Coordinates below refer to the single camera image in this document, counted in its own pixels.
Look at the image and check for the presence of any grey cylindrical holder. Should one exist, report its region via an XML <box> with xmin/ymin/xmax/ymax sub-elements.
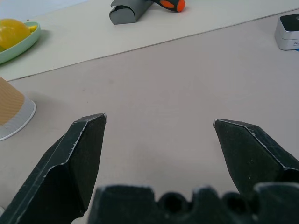
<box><xmin>108</xmin><ymin>0</ymin><xmax>154</xmax><ymax>25</ymax></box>

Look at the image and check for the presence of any brown and white paper cup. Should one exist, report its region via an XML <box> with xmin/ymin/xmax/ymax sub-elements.
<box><xmin>0</xmin><ymin>76</ymin><xmax>37</xmax><ymax>141</ymax></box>

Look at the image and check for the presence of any light green plate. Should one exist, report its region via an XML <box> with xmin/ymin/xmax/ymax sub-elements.
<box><xmin>0</xmin><ymin>21</ymin><xmax>42</xmax><ymax>65</ymax></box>

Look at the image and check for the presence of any yellow lemon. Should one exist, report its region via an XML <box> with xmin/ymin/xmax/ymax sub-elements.
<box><xmin>0</xmin><ymin>18</ymin><xmax>31</xmax><ymax>49</ymax></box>

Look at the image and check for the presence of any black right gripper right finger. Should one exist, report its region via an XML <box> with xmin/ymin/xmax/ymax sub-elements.
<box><xmin>213</xmin><ymin>119</ymin><xmax>299</xmax><ymax>196</ymax></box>

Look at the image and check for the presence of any silver and black box device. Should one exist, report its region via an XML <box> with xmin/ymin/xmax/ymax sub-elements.
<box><xmin>274</xmin><ymin>13</ymin><xmax>299</xmax><ymax>51</ymax></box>

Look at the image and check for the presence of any orange and black tool handle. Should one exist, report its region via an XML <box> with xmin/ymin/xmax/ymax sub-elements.
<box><xmin>153</xmin><ymin>0</ymin><xmax>185</xmax><ymax>13</ymax></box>

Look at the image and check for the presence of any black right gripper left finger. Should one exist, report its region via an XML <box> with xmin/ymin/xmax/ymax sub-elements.
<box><xmin>0</xmin><ymin>113</ymin><xmax>107</xmax><ymax>224</ymax></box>

